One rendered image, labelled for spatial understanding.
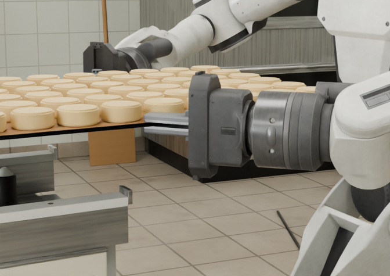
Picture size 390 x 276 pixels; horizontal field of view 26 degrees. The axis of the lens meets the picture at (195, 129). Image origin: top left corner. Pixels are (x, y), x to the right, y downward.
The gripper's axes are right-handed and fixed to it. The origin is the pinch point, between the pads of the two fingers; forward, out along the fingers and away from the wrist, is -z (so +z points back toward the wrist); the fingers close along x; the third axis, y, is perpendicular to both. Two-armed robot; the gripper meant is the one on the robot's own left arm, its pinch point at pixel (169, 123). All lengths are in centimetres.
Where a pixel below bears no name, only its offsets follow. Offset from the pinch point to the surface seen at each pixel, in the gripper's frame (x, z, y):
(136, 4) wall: 0, -168, -423
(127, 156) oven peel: -93, -161, -389
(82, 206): -10.2, -10.0, 3.3
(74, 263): -16.9, -10.5, 4.9
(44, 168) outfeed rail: -11.8, -27.4, -20.5
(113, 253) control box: -18.1, -8.9, -3.5
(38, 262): -16.2, -13.7, 7.9
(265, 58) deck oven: -27, -70, -373
